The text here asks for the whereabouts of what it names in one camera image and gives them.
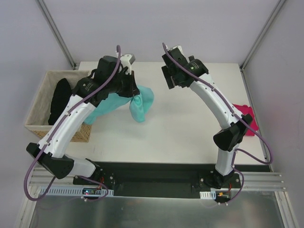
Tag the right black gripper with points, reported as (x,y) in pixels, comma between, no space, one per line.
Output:
(167,75)

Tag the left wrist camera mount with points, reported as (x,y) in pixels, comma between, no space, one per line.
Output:
(127,61)

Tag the teal t-shirt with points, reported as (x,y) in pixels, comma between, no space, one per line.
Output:
(139,105)

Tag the pink folded t-shirt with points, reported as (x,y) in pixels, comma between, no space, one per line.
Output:
(247,110)

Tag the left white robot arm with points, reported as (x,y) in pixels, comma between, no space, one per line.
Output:
(112,76)

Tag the wicker laundry basket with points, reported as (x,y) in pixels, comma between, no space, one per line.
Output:
(51,99)

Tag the white cable duct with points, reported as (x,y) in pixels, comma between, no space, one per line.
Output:
(208,195)
(79,191)

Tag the left aluminium corner post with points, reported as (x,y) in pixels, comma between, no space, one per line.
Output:
(56,33)

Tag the left white cable duct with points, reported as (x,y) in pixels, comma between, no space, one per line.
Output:
(79,191)

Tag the right white cable duct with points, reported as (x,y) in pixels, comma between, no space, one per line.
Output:
(208,195)

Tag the aluminium rail frame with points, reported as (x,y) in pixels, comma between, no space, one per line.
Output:
(253,181)

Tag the black garment in basket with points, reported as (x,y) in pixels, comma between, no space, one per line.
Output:
(61,96)

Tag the right aluminium corner post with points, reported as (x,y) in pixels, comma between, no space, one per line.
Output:
(263,32)

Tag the aluminium corner post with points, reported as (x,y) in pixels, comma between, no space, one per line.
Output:
(263,32)
(56,33)

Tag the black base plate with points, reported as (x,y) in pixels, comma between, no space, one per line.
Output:
(156,180)

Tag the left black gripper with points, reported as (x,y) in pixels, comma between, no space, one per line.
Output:
(129,86)

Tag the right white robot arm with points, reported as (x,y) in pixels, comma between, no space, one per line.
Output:
(192,73)

